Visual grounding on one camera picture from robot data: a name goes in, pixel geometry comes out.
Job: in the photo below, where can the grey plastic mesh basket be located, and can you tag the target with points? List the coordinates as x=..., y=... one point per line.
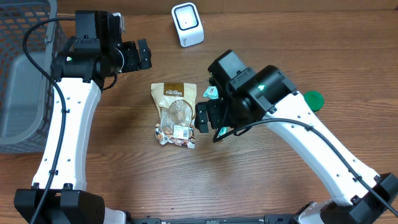
x=26, y=95

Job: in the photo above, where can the white barcode scanner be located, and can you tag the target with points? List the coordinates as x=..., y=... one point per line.
x=188, y=24

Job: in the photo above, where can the green lid white jar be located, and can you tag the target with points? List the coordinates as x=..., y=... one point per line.
x=314, y=100

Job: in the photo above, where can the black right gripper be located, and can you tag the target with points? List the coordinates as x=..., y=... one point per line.
x=212, y=114

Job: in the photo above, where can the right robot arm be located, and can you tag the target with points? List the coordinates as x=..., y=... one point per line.
x=358, y=194

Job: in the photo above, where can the brown white snack bag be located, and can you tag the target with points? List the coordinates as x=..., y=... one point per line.
x=175, y=103

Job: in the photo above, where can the teal snack packet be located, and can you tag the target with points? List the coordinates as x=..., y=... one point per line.
x=211, y=92

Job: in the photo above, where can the Kleenex tissue pack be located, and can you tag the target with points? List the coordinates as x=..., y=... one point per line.
x=222, y=131

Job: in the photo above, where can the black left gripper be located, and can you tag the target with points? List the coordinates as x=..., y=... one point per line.
x=131, y=50

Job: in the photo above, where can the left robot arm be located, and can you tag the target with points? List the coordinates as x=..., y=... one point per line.
x=58, y=192

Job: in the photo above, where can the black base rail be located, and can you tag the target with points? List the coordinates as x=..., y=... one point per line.
x=217, y=221

